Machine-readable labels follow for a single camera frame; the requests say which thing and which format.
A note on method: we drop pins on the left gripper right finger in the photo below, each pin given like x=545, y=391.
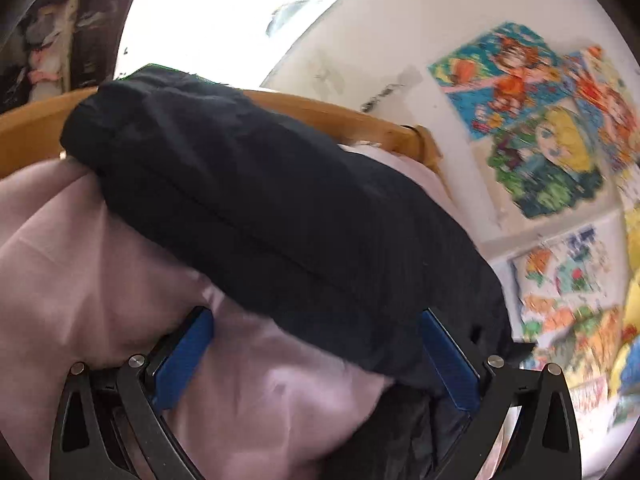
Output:
x=544, y=442

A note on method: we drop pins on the blond boy drawing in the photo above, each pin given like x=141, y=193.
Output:
x=545, y=162

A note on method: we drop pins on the orange fruit drawing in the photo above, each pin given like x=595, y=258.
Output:
x=561, y=282

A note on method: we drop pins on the window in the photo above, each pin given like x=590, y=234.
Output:
x=235, y=42

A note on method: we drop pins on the black garment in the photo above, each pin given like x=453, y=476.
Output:
x=338, y=249

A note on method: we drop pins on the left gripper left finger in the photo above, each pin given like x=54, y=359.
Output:
x=110, y=423

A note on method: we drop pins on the landscape hill drawing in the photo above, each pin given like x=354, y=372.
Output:
x=587, y=350

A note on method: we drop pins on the wooden bed frame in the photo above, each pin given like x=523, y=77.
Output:
x=31, y=133

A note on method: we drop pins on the pink duvet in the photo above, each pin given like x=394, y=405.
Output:
x=79, y=284

